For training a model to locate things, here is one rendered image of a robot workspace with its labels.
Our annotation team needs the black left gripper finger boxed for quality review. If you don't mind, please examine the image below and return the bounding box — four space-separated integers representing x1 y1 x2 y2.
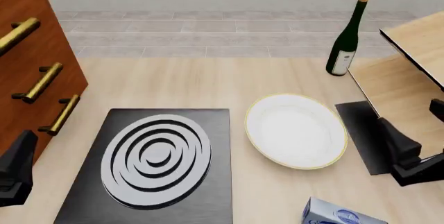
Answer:
0 129 39 184

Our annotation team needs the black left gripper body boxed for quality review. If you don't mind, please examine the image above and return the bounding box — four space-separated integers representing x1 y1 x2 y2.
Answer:
0 174 35 208

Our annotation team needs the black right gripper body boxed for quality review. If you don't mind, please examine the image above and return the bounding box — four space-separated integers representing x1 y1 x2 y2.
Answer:
391 153 444 187

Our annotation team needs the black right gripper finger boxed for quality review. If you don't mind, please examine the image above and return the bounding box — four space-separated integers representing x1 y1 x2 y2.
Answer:
377 117 423 168
429 98 444 124

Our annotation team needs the white plate with gold rim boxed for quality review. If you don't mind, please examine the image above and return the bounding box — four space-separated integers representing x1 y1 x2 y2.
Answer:
244 93 349 170

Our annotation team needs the flat black stove plate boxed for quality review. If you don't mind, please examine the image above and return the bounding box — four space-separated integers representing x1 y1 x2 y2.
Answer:
53 107 234 224

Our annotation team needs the wooden rack with black base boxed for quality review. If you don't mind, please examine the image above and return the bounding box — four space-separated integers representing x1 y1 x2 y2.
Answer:
334 10 444 176

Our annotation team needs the blue and white carton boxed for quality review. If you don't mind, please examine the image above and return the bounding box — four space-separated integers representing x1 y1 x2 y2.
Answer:
300 196 389 224

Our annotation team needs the brown wooden cabinet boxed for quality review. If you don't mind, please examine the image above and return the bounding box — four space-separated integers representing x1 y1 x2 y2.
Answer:
0 0 89 163

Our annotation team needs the dark green wine bottle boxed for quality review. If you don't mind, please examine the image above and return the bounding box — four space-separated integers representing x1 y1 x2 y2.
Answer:
325 0 370 77

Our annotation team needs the brass cabinet handle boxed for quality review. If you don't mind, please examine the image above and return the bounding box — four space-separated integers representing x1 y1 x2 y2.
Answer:
11 62 64 105
37 94 81 137
0 17 42 53

